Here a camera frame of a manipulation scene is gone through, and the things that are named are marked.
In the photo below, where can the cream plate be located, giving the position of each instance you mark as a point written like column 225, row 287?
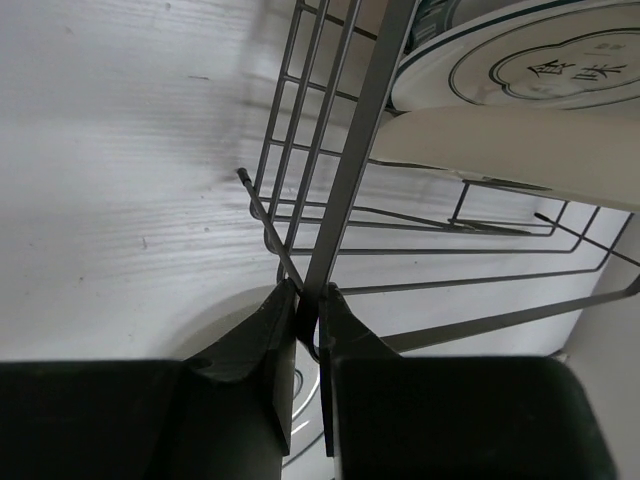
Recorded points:
column 573, row 156

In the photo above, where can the front yellow plate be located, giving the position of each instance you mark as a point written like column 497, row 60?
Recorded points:
column 433, row 18

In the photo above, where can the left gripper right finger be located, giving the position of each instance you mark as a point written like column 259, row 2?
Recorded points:
column 387, row 416

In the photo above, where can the metal wire dish rack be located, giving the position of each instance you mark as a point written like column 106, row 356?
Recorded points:
column 312, row 288

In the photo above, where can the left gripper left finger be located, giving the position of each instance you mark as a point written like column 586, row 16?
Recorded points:
column 224, row 413

